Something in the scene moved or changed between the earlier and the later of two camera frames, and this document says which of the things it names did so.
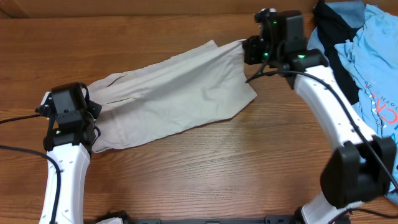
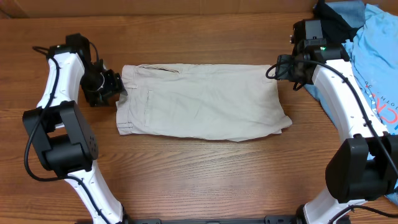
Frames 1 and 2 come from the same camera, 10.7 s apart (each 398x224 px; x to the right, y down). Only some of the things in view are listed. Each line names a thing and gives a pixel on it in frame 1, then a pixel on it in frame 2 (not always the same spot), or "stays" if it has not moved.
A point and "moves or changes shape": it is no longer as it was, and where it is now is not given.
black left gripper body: (94, 109) -> (94, 85)
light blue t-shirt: (372, 57) stays
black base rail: (267, 220) stays
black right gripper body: (257, 53) -> (287, 70)
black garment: (334, 29) stays
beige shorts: (180, 93) moves or changes shape
